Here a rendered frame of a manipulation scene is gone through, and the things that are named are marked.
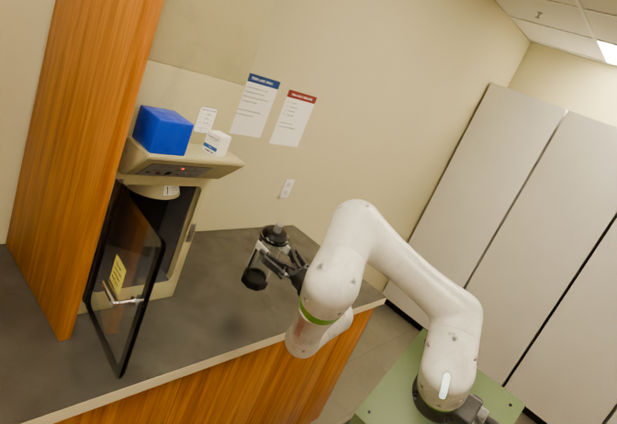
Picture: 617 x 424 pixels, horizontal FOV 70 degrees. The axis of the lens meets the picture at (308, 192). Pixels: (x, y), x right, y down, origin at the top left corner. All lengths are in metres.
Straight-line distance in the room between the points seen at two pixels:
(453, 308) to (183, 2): 1.01
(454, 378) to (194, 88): 0.98
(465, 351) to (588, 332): 2.67
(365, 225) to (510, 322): 3.00
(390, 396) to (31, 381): 0.92
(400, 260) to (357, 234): 0.15
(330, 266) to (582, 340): 3.07
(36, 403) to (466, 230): 3.31
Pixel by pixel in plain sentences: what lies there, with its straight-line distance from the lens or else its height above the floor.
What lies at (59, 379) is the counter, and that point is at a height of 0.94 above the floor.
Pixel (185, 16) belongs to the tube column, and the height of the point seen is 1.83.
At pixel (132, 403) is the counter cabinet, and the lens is 1.45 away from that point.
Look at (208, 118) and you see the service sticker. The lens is 1.33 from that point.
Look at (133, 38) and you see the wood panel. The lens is 1.08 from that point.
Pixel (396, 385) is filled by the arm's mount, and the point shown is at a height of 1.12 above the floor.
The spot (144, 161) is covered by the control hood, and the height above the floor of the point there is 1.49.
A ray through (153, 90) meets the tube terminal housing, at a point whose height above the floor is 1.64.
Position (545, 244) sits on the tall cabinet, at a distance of 3.77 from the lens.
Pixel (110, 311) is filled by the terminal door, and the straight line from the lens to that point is 1.27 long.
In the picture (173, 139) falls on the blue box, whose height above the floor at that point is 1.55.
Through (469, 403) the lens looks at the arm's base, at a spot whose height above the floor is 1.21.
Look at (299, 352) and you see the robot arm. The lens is 1.34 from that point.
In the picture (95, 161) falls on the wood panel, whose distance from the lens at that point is 1.18.
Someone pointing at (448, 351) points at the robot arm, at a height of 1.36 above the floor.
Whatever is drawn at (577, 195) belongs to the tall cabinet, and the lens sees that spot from 3.72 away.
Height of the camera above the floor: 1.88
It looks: 17 degrees down
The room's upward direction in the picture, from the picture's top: 23 degrees clockwise
